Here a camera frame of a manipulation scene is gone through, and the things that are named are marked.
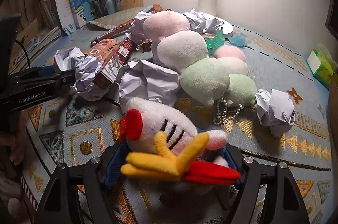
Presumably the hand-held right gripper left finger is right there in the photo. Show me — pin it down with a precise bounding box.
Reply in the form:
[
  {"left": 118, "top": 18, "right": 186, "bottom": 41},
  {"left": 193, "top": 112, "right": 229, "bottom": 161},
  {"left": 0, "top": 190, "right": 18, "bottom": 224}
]
[{"left": 33, "top": 143, "right": 127, "bottom": 224}]

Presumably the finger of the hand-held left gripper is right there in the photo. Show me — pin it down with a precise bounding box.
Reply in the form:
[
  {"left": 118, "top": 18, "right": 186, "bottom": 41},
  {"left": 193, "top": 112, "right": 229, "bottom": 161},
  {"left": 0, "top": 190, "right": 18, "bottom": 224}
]
[
  {"left": 54, "top": 69, "right": 78, "bottom": 86},
  {"left": 34, "top": 66, "right": 57, "bottom": 75}
]

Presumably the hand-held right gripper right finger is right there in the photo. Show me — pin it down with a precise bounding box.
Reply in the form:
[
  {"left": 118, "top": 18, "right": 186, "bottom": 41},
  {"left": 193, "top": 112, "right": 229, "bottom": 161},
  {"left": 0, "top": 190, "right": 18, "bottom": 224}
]
[{"left": 224, "top": 145, "right": 311, "bottom": 224}]

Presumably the white paper ball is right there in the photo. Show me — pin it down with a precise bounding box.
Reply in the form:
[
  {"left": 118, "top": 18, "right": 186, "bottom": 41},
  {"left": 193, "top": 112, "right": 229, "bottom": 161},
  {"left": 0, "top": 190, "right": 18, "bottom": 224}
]
[
  {"left": 185, "top": 9, "right": 225, "bottom": 34},
  {"left": 255, "top": 89, "right": 296, "bottom": 137},
  {"left": 129, "top": 11, "right": 154, "bottom": 42},
  {"left": 118, "top": 60, "right": 181, "bottom": 108},
  {"left": 73, "top": 56, "right": 111, "bottom": 101},
  {"left": 54, "top": 46, "right": 85, "bottom": 72}
]

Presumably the orange card box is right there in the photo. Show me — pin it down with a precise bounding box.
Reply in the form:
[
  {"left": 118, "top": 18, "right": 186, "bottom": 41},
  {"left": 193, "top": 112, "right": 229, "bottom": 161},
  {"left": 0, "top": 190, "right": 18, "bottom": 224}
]
[{"left": 84, "top": 38, "right": 118, "bottom": 62}]

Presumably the white chicken plush toy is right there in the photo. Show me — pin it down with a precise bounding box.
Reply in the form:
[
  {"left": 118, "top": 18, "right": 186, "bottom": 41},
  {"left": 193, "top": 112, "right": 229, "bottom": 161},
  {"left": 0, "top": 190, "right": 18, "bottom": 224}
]
[{"left": 120, "top": 97, "right": 242, "bottom": 195}]

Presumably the person's left hand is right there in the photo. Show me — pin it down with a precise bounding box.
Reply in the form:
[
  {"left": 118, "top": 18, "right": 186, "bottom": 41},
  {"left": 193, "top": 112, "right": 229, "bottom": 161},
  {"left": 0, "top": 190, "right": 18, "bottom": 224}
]
[{"left": 0, "top": 131, "right": 27, "bottom": 179}]

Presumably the flat pile of booklets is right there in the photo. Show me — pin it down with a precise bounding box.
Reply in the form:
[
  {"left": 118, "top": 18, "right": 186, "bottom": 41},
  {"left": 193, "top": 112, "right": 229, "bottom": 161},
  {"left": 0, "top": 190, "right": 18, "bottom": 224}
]
[{"left": 11, "top": 26, "right": 62, "bottom": 66}]

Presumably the long red snack box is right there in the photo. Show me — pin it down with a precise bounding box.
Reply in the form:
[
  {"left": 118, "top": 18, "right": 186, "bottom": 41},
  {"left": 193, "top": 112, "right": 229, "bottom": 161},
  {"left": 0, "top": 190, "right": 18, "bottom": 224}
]
[{"left": 92, "top": 38, "right": 135, "bottom": 90}]

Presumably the upright row of books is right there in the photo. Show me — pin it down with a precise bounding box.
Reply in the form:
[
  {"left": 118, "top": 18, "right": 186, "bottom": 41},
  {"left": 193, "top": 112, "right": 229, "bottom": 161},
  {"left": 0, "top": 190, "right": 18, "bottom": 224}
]
[{"left": 37, "top": 0, "right": 64, "bottom": 31}]

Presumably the long red snack packet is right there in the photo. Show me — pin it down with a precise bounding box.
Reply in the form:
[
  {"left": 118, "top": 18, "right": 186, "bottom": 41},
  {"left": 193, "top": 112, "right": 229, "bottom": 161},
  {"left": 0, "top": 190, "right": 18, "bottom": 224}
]
[{"left": 90, "top": 19, "right": 135, "bottom": 45}]

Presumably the black mesh pen holder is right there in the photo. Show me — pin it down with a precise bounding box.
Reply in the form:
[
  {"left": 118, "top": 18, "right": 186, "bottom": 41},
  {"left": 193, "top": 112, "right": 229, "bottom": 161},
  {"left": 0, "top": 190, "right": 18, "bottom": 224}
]
[{"left": 91, "top": 0, "right": 113, "bottom": 20}]

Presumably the small red snack packet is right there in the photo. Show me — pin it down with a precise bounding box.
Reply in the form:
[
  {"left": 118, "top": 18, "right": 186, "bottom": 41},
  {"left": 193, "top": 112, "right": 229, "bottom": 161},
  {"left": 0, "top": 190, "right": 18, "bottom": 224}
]
[{"left": 137, "top": 39, "right": 154, "bottom": 53}]

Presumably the small pastel dango plush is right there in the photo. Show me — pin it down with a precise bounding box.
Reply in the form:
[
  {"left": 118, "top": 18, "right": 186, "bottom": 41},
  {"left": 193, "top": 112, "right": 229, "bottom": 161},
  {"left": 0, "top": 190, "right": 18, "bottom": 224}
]
[{"left": 213, "top": 45, "right": 258, "bottom": 107}]

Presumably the blue patterned woven mat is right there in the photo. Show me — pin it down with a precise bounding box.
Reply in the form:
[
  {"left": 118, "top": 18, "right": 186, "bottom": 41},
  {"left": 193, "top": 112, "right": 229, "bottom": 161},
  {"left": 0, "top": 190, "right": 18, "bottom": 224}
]
[{"left": 21, "top": 6, "right": 332, "bottom": 224}]

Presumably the green crinkled plastic wrapper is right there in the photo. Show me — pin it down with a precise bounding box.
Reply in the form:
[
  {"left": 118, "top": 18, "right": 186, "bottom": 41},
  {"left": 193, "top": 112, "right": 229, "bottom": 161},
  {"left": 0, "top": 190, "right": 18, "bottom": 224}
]
[{"left": 204, "top": 30, "right": 225, "bottom": 55}]

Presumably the large pastel dango plush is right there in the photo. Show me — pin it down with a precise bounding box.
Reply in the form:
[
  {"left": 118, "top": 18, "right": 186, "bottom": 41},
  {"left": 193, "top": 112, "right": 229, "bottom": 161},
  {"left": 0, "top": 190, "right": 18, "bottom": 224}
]
[{"left": 143, "top": 11, "right": 231, "bottom": 105}]

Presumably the blue plastic leaf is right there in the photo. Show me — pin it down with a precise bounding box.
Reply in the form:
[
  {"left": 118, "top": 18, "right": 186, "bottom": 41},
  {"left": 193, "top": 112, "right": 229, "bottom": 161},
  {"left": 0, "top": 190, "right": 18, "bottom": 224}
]
[{"left": 227, "top": 31, "right": 252, "bottom": 48}]

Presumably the green tissue pack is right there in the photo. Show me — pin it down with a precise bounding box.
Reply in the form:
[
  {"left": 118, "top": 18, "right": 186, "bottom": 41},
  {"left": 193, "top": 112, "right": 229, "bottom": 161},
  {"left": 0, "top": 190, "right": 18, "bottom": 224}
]
[{"left": 306, "top": 43, "right": 338, "bottom": 84}]

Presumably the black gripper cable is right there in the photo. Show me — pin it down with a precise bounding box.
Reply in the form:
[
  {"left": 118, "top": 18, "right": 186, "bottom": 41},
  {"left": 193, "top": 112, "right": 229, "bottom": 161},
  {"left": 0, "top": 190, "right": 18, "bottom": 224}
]
[{"left": 14, "top": 40, "right": 31, "bottom": 68}]

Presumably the white bead necklace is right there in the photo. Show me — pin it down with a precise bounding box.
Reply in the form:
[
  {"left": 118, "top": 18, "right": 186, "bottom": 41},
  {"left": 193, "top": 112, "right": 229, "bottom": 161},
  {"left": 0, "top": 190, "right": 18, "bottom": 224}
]
[{"left": 213, "top": 98, "right": 245, "bottom": 126}]

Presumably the black wall screen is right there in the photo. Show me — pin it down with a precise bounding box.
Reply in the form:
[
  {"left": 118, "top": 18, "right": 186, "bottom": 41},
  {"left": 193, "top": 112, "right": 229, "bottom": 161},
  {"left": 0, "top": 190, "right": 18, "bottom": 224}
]
[{"left": 325, "top": 0, "right": 338, "bottom": 38}]

